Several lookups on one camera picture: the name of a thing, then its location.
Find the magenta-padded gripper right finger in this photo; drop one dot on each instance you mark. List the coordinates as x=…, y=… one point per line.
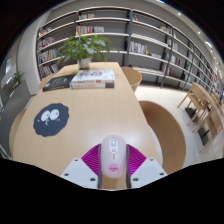
x=148, y=170

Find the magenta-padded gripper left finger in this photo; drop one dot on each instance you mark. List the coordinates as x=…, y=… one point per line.
x=77, y=171

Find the pink computer mouse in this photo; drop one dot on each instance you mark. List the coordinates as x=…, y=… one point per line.
x=113, y=160

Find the dark cloud-shaped mouse pad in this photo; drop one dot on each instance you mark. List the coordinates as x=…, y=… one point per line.
x=50, y=128

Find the white book with red spine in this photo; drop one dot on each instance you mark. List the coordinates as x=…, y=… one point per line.
x=93, y=85

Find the group of slatted wooden chairs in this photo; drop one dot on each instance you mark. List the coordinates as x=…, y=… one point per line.
x=200, y=98

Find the black book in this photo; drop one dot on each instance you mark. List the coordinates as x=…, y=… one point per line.
x=58, y=82

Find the white illustrated book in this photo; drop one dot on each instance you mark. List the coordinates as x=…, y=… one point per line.
x=95, y=75

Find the small green potted plant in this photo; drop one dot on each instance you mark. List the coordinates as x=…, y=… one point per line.
x=17, y=78

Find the green potted table plant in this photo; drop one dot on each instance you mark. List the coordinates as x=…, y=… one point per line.
x=83, y=48

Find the group of ceiling lights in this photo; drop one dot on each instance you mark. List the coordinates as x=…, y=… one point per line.
x=209, y=44

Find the grey bookshelf unit with books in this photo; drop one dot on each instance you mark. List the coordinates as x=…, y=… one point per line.
x=110, y=23

